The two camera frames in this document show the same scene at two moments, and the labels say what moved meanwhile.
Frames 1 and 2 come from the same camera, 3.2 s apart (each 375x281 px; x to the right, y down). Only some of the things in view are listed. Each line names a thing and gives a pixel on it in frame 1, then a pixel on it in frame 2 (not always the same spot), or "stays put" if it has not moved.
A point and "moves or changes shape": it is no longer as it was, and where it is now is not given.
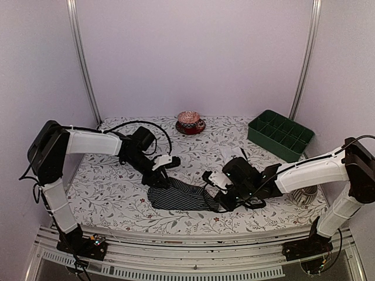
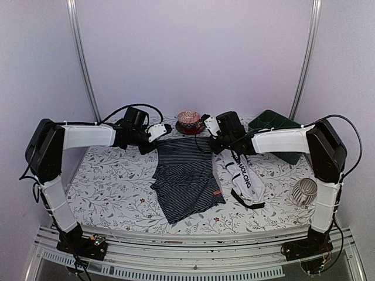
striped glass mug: [304, 196] stays put
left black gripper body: [136, 161] to [137, 140]
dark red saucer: [198, 127] stays put
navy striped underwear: [179, 195] moves or changes shape
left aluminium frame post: [78, 48] stays put
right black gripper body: [244, 191] to [227, 144]
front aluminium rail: [201, 255] stays put
